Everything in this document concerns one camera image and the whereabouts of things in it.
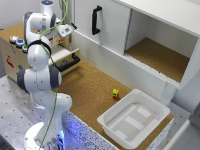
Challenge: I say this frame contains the white plastic box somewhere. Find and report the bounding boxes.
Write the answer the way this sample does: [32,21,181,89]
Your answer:
[96,88,171,150]

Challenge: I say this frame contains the black door handle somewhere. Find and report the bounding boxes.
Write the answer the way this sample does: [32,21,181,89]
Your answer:
[91,5,103,36]

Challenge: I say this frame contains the black drawer handle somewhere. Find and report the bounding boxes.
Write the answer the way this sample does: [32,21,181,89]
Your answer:
[56,52,81,73]

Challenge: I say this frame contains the wooden drawer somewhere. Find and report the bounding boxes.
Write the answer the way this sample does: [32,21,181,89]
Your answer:
[49,47,82,77]

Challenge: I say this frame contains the white cabinet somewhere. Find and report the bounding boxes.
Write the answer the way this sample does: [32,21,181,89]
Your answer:
[71,0,200,108]

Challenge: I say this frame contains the white sliding door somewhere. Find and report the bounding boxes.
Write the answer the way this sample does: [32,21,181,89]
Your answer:
[73,0,132,56]

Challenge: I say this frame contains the green cable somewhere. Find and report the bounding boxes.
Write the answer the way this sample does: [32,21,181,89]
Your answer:
[38,0,70,150]

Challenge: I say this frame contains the wooden drawer box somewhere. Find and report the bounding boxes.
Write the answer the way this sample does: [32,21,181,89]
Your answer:
[0,22,80,83]

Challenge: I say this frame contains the red button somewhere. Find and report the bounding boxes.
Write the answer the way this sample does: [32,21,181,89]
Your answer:
[9,35,19,44]

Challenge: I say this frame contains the blue button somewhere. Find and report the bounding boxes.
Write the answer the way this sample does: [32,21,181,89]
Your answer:
[15,38,26,48]

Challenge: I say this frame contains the green button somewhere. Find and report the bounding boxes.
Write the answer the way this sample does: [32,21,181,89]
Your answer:
[21,44,30,53]

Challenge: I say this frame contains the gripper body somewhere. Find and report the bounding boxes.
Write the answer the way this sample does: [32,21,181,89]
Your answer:
[55,22,78,39]

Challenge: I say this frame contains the yellow block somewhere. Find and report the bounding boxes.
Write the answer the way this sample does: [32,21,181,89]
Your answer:
[112,88,120,96]

